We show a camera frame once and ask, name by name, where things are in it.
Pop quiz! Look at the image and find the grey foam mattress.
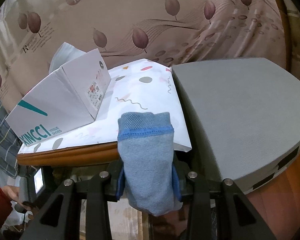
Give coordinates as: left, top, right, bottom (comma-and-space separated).
172, 58, 300, 193

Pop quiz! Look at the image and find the white patterned bedsheet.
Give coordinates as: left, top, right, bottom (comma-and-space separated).
0, 169, 23, 230

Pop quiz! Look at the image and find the wooden nightstand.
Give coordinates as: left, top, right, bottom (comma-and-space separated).
17, 142, 120, 167

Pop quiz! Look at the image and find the light blue sock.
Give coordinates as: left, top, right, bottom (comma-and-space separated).
117, 112, 183, 216

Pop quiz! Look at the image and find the beige leaf print curtain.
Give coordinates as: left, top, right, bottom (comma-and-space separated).
0, 0, 286, 111

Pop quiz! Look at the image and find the white patterned cloth cover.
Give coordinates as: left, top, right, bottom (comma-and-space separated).
19, 59, 192, 154

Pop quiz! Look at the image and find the grey plaid garment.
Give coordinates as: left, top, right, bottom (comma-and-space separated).
0, 101, 21, 178

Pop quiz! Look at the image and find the wooden drawer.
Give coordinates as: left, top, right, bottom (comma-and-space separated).
71, 164, 152, 239

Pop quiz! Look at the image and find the person left hand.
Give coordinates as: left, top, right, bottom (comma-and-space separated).
1, 185, 31, 211

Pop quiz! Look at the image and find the white XINCCI shoe box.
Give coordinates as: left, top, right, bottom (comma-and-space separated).
6, 49, 111, 147

